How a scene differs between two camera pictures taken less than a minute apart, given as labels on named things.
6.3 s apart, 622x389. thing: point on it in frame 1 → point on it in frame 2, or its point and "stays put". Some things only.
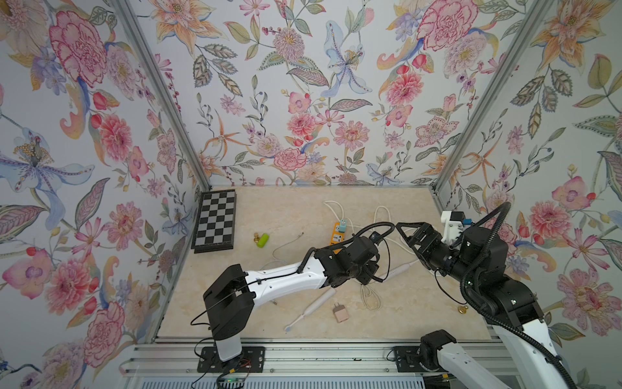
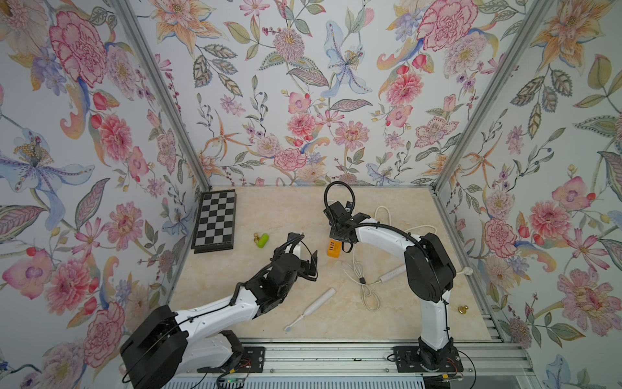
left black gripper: (372, 267) → (305, 270)
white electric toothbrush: (319, 304) stays put
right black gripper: (427, 232) → (333, 233)
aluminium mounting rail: (165, 358) stays put
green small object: (262, 241) stays put
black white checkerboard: (214, 228) stays put
